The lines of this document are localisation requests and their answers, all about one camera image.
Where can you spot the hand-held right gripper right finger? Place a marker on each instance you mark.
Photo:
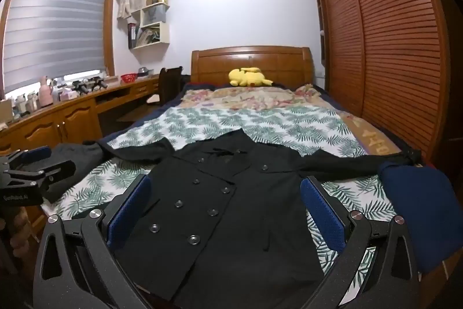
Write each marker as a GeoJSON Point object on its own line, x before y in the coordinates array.
{"type": "Point", "coordinates": [322, 213]}

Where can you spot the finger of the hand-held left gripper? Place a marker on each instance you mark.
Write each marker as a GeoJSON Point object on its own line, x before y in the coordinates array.
{"type": "Point", "coordinates": [59, 175]}
{"type": "Point", "coordinates": [36, 152]}

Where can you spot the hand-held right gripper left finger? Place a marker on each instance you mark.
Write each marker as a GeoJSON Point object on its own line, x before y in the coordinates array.
{"type": "Point", "coordinates": [130, 213]}

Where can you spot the black button coat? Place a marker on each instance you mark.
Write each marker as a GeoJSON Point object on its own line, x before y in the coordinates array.
{"type": "Point", "coordinates": [224, 222]}

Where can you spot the person's left hand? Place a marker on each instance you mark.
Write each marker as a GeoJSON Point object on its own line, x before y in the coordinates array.
{"type": "Point", "coordinates": [18, 231]}

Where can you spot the grey folded garment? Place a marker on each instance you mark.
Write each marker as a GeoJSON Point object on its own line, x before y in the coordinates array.
{"type": "Point", "coordinates": [83, 160]}

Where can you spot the cluster of toiletry bottles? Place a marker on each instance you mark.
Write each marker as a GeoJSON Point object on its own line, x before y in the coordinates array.
{"type": "Point", "coordinates": [27, 104]}

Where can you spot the cardboard box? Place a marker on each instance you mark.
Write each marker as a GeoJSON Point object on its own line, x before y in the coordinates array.
{"type": "Point", "coordinates": [5, 111]}

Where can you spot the wooden desk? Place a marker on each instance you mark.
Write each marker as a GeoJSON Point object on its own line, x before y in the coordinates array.
{"type": "Point", "coordinates": [76, 117]}

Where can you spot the pink bottle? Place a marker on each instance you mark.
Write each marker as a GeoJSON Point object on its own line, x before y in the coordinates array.
{"type": "Point", "coordinates": [46, 95]}

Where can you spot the pink box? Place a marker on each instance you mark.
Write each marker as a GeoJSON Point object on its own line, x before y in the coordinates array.
{"type": "Point", "coordinates": [68, 94]}

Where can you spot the black metal device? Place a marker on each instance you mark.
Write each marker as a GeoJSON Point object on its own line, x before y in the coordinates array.
{"type": "Point", "coordinates": [88, 84]}

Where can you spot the orange printed blanket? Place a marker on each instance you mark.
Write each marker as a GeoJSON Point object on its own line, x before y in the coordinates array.
{"type": "Point", "coordinates": [372, 135]}

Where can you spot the blue folded garment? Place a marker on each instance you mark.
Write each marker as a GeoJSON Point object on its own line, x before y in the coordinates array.
{"type": "Point", "coordinates": [419, 215]}

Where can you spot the leaf print bed sheet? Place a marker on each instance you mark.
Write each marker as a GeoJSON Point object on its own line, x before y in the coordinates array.
{"type": "Point", "coordinates": [202, 122]}

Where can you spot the red basket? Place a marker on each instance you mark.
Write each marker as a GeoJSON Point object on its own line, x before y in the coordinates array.
{"type": "Point", "coordinates": [128, 78]}

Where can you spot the grey window blind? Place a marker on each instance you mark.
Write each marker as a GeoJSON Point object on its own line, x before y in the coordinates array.
{"type": "Point", "coordinates": [54, 26]}

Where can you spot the grey metal pot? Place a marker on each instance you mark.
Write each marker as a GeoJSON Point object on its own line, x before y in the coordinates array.
{"type": "Point", "coordinates": [144, 72]}

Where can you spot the dark chair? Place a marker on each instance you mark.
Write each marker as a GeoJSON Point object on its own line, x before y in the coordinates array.
{"type": "Point", "coordinates": [170, 84]}

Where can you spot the floral quilt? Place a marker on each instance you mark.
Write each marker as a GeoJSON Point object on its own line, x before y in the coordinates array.
{"type": "Point", "coordinates": [253, 97]}

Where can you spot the black binders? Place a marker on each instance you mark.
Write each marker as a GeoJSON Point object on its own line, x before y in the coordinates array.
{"type": "Point", "coordinates": [132, 36]}

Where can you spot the yellow plush toy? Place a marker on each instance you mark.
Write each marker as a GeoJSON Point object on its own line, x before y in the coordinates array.
{"type": "Point", "coordinates": [247, 77]}

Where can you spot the stack of papers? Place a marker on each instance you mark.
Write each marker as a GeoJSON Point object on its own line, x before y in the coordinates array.
{"type": "Point", "coordinates": [148, 35]}

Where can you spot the wooden bed headboard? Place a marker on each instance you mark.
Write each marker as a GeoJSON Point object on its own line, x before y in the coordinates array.
{"type": "Point", "coordinates": [217, 64]}

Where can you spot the grey paper bag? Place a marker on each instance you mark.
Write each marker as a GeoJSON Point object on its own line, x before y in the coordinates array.
{"type": "Point", "coordinates": [155, 15]}

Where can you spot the wooden louvered wardrobe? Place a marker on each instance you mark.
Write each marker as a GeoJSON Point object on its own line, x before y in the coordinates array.
{"type": "Point", "coordinates": [390, 41]}

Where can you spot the wooden window frame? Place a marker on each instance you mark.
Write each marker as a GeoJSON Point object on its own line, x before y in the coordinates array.
{"type": "Point", "coordinates": [110, 26]}

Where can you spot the white wall shelf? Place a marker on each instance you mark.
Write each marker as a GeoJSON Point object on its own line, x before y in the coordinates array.
{"type": "Point", "coordinates": [164, 35]}

